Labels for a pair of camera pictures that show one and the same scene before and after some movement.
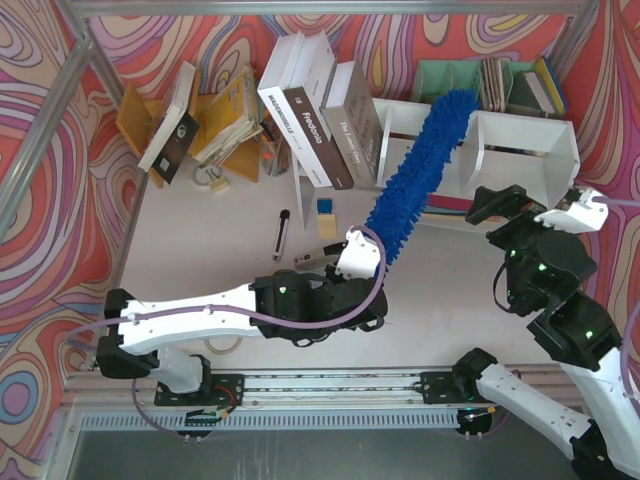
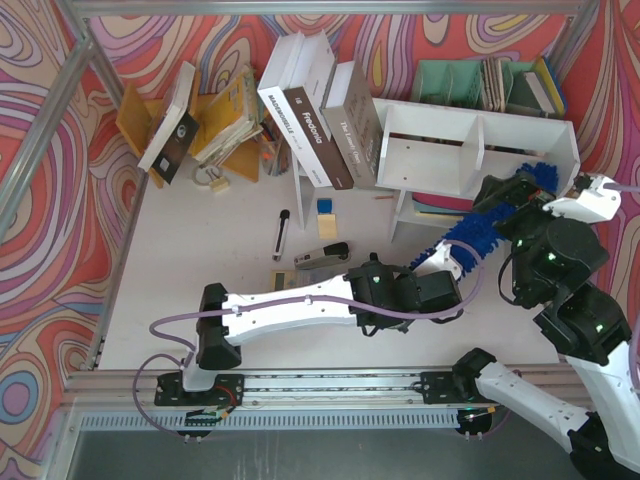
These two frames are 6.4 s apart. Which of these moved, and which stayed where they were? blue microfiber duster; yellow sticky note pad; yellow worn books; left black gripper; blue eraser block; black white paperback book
Moved: left black gripper; blue microfiber duster
Stayed: yellow sticky note pad; blue eraser block; black white paperback book; yellow worn books
